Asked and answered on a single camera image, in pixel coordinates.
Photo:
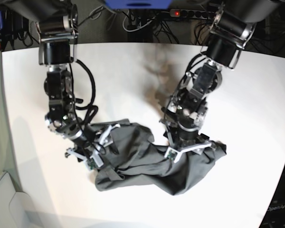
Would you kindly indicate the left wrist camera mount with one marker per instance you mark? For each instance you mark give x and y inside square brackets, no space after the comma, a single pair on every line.
[174,150]

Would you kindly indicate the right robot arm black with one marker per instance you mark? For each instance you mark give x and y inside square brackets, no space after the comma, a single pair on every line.
[57,27]

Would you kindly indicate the grey bin at left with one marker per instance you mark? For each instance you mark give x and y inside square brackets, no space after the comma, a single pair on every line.
[16,208]

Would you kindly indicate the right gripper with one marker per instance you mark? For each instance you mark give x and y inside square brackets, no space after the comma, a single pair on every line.
[84,139]

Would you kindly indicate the dark grey t-shirt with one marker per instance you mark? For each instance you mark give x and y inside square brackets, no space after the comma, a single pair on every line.
[133,160]

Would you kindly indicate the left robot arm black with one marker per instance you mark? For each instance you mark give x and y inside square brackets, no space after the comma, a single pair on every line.
[231,28]

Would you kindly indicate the blue box overhead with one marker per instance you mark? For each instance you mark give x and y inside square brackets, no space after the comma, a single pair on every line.
[138,4]

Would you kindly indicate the black power strip red switch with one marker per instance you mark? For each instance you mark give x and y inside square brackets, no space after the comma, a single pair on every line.
[190,14]

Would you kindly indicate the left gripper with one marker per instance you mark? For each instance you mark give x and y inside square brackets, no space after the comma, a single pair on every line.
[187,137]

